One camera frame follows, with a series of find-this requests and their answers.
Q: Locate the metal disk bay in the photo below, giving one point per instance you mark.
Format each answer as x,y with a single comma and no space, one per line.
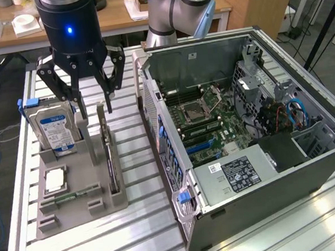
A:
321,133

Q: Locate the blue case latch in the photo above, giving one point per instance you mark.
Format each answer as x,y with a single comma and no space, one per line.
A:
183,197

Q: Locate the wooden desk white frame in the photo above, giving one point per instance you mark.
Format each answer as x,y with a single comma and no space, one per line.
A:
7,40

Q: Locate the wooden cabinet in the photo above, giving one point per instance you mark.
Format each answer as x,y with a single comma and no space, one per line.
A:
262,1

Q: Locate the dark power strip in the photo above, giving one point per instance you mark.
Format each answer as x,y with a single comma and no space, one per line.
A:
295,32

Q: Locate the grey cup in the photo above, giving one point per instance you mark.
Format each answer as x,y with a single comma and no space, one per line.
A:
3,2

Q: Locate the green installed RAM stick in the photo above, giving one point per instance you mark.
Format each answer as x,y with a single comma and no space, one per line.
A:
201,130

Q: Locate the metal socket cover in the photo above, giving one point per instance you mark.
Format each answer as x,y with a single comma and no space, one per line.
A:
212,96

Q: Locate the green Dell motherboard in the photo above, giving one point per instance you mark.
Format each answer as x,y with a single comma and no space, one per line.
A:
230,125

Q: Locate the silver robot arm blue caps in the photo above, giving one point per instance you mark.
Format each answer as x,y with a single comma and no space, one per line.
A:
161,12

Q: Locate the white box with round part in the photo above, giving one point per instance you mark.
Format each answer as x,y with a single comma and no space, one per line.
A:
26,26

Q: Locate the black Nvidia graphics card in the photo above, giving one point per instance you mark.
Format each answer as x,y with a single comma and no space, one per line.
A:
108,155

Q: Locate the CPU socket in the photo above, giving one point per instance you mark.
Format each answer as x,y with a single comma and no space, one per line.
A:
194,112

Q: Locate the grey power supply unit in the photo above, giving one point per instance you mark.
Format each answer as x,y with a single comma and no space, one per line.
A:
216,186

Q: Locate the green loose RAM stick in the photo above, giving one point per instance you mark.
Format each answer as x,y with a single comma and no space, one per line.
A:
70,197

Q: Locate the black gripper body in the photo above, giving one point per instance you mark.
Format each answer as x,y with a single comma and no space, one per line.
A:
70,27

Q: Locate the grey plastic parts rack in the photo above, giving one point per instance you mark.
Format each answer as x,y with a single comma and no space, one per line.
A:
77,177

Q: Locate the open dark grey PC case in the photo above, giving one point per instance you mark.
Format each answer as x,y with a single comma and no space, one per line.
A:
254,209

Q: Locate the hard disk with blue caddy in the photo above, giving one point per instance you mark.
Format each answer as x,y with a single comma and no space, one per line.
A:
54,128

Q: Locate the silver chipset heatsink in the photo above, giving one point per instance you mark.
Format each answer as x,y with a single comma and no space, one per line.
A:
234,147

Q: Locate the silver CPU chip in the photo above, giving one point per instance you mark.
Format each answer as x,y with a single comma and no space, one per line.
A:
55,180

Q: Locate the blue expansion slot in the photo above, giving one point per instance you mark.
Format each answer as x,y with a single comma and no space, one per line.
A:
200,148

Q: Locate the white paper stack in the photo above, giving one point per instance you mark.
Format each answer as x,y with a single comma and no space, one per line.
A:
136,12

